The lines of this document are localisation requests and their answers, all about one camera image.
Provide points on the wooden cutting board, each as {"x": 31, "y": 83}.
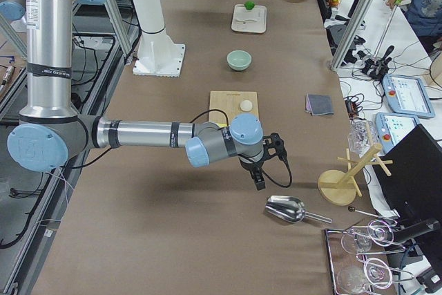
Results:
{"x": 230, "y": 101}

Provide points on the cream rabbit tray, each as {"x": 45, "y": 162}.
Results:
{"x": 259, "y": 12}

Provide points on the upper blue teach pendant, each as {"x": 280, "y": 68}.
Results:
{"x": 407, "y": 95}

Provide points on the wooden mug tree stand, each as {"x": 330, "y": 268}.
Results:
{"x": 341, "y": 188}

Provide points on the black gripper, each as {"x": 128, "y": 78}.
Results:
{"x": 249, "y": 166}

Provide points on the metal scoop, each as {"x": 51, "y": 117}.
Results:
{"x": 291, "y": 209}

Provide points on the aluminium frame post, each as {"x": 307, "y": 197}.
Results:
{"x": 349, "y": 34}

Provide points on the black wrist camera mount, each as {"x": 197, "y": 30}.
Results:
{"x": 274, "y": 146}

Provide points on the wire glass rack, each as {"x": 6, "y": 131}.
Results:
{"x": 357, "y": 258}

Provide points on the black monitor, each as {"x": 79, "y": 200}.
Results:
{"x": 414, "y": 191}

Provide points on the light green ceramic bowl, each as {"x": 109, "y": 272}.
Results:
{"x": 239, "y": 60}

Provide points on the clear plastic container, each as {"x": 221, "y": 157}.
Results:
{"x": 361, "y": 136}

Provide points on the lower blue teach pendant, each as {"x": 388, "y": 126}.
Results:
{"x": 391, "y": 128}

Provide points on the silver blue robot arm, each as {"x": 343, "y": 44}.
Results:
{"x": 51, "y": 131}

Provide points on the white round bun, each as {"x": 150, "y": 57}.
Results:
{"x": 246, "y": 105}

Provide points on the folded grey cloth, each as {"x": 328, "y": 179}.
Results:
{"x": 318, "y": 104}

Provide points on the white camera pole base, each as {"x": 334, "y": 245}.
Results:
{"x": 157, "y": 54}

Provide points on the green lime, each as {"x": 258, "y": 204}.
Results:
{"x": 249, "y": 5}

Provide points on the blue teach pendant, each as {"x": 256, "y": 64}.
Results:
{"x": 391, "y": 128}
{"x": 407, "y": 95}

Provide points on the white ceramic spoon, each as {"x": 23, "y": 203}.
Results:
{"x": 245, "y": 20}

